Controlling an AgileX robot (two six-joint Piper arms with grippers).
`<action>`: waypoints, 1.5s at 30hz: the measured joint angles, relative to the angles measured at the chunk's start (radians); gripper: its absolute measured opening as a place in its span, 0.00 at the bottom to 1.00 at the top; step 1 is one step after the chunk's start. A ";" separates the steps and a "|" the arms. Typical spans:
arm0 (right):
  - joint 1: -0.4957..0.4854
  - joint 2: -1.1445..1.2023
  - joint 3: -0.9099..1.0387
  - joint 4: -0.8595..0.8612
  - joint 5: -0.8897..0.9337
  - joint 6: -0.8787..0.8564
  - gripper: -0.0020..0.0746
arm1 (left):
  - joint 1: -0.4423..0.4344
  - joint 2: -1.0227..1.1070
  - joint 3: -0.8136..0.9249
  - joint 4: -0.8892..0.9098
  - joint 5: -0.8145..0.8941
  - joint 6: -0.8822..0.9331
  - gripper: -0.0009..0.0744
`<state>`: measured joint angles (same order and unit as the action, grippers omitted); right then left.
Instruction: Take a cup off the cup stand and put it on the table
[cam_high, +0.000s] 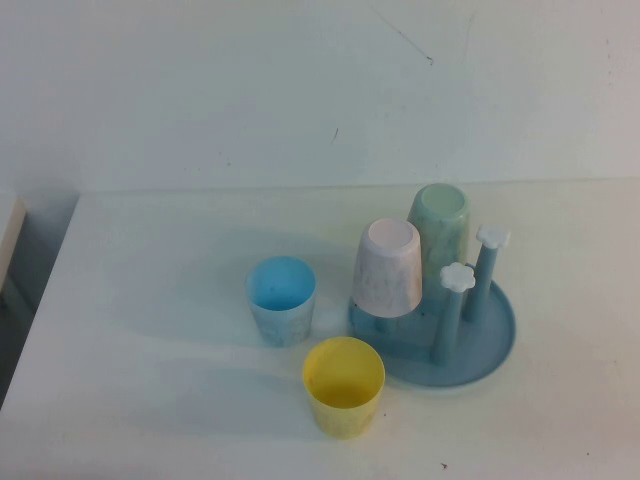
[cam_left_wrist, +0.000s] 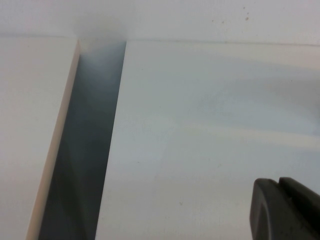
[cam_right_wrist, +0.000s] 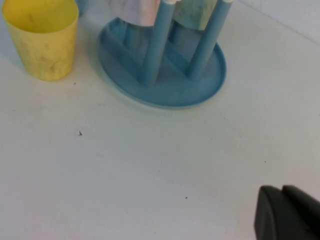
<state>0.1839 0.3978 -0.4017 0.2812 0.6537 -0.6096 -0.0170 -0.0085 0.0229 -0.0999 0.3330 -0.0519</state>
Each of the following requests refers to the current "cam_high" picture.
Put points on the blue plastic cup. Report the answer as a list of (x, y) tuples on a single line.
[(280, 295)]

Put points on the green plastic cup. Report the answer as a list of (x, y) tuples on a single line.
[(440, 210)]

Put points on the beige wooden board edge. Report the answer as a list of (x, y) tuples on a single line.
[(14, 225)]

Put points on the pink marbled plastic cup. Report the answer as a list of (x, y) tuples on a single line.
[(385, 275)]

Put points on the yellow plastic cup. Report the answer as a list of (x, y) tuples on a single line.
[(345, 385)]

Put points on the blue cup stand with pegs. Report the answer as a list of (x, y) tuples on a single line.
[(480, 350)]

